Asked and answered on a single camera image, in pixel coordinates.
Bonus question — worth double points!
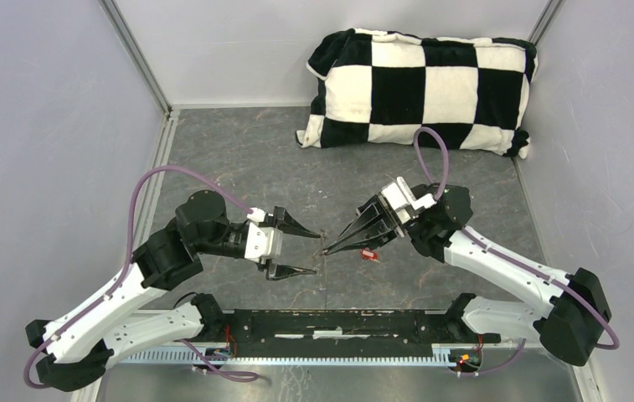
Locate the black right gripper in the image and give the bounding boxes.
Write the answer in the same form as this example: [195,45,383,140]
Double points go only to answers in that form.
[323,192,425,254]

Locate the silver metal key holder plate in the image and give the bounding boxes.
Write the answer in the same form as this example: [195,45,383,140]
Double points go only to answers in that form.
[314,229,328,308]

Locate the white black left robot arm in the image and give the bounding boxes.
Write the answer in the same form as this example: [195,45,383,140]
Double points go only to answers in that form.
[25,190,317,392]

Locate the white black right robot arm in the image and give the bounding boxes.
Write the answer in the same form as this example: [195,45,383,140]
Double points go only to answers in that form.
[322,178,619,366]

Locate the red tag key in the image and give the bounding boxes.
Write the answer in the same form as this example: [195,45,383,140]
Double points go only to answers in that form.
[360,249,380,263]

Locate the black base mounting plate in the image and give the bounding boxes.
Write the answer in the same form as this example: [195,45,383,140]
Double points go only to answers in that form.
[195,309,501,358]

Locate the black white checkered pillow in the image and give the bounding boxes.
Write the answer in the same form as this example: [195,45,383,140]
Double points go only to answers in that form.
[296,28,538,158]

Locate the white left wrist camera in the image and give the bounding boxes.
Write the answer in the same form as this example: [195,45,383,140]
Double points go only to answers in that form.
[244,208,269,264]

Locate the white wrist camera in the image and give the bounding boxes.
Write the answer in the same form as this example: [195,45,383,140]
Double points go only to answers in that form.
[244,208,269,264]
[380,177,436,224]

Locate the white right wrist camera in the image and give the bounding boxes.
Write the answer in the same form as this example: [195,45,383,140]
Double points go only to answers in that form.
[380,177,436,224]

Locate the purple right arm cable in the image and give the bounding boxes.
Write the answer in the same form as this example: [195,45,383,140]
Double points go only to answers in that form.
[412,126,621,377]

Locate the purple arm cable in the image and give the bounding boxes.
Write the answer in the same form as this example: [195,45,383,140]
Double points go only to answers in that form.
[23,164,262,390]
[412,126,621,377]

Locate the white toothed cable duct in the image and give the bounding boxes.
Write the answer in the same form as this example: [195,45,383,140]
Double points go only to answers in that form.
[120,345,456,368]

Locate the aluminium frame rail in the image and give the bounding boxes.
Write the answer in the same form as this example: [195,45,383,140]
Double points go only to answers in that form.
[87,309,591,349]

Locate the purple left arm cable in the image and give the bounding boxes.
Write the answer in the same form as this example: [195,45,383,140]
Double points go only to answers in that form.
[23,164,262,390]

